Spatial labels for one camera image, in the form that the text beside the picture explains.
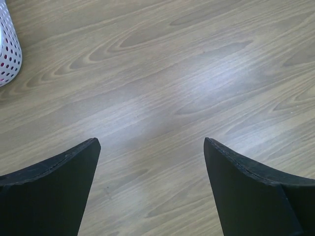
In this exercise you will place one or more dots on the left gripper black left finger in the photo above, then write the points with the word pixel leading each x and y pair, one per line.
pixel 49 198

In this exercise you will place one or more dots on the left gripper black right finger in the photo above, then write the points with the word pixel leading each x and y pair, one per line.
pixel 253 199

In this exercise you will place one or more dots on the white perforated plastic basket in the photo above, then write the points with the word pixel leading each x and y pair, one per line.
pixel 10 49

